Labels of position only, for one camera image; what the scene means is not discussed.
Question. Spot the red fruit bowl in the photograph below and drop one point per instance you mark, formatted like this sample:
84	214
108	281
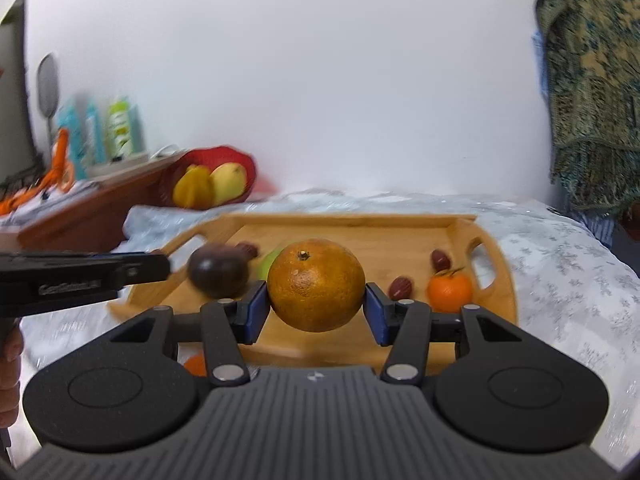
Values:
245	170

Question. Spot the teal spray bottle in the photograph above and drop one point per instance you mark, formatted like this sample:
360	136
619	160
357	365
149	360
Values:
94	132

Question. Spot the red jujube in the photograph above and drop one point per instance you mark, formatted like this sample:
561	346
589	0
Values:
440	260
247	250
401	286

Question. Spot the large brownish orange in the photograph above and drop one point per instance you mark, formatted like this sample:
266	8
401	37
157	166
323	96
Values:
316	285

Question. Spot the green patterned cloth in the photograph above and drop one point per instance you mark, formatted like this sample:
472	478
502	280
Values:
595	85

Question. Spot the person's left hand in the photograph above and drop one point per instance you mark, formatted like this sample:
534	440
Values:
10	375

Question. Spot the wooden serving tray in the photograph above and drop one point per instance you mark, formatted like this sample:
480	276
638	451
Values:
350	232

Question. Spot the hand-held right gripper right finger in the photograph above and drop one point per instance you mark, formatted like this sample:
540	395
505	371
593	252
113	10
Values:
375	317

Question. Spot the yellow starfruit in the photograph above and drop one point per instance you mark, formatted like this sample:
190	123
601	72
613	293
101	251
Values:
192	187

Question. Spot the yellow mango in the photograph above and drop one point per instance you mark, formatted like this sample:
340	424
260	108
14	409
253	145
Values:
227	182

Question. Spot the green fruit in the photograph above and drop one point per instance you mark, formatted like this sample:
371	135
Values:
266	266

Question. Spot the clear patterned plastic sheet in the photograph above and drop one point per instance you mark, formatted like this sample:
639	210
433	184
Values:
560	285

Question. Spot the dark wooden stool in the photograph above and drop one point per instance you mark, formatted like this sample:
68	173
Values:
631	222

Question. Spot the wooden cabinet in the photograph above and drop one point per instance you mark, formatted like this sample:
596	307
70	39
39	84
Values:
90	215

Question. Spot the orange scissors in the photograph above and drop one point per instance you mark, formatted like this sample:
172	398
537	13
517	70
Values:
22	200

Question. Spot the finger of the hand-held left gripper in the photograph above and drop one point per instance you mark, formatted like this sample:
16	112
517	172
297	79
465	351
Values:
145	266

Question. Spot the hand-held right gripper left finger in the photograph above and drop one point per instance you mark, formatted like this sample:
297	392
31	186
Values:
257	312

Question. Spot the dark screen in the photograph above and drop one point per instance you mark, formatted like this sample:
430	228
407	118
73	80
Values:
12	100

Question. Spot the white object on cabinet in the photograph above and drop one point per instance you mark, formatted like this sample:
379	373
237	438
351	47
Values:
166	151

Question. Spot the dark purple round fruit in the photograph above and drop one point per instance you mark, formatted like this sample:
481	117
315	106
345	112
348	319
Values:
217	272

